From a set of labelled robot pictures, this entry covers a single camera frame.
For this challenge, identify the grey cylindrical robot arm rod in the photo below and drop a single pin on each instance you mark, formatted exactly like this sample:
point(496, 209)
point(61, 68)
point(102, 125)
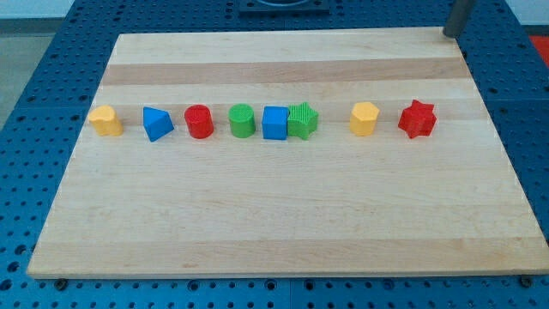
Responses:
point(458, 18)

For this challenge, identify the yellow heart block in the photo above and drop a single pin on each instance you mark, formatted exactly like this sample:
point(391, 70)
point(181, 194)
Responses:
point(105, 121)

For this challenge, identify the blue cube block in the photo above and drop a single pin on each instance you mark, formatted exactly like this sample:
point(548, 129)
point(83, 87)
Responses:
point(274, 122)

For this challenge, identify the green star block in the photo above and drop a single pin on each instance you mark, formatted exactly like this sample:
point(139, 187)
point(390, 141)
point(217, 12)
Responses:
point(302, 120)

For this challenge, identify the green cylinder block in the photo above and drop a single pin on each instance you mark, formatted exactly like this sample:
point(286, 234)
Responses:
point(242, 120)

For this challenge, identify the light wooden board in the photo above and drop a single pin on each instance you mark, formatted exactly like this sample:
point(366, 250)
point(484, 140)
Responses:
point(447, 204)

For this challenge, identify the red cylinder block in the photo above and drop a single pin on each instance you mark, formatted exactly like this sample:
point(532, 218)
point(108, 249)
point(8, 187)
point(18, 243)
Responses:
point(199, 121)

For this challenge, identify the yellow hexagon block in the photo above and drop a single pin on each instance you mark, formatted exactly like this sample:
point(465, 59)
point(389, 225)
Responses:
point(363, 118)

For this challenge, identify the blue triangular prism block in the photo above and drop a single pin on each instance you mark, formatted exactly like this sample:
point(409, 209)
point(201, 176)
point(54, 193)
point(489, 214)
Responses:
point(157, 123)

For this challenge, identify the red star block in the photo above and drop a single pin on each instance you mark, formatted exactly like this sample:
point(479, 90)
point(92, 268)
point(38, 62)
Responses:
point(418, 119)

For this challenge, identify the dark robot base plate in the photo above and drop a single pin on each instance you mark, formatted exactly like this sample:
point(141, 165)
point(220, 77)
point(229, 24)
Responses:
point(248, 7)

